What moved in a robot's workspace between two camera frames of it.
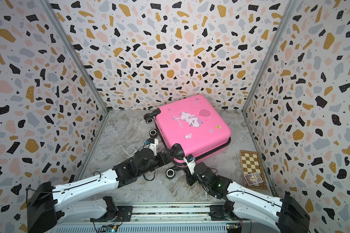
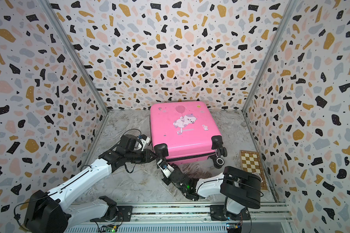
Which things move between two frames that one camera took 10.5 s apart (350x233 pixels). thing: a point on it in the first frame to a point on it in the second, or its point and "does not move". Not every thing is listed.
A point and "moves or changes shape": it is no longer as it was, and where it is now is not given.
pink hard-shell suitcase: x=193 y=126 moves or changes shape
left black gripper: x=167 y=159 to x=148 y=153
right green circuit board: x=233 y=228 does not move
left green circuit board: x=109 y=228 does not move
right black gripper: x=188 y=177 to x=165 y=180
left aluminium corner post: x=67 y=41 does not move
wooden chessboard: x=251 y=164 does not move
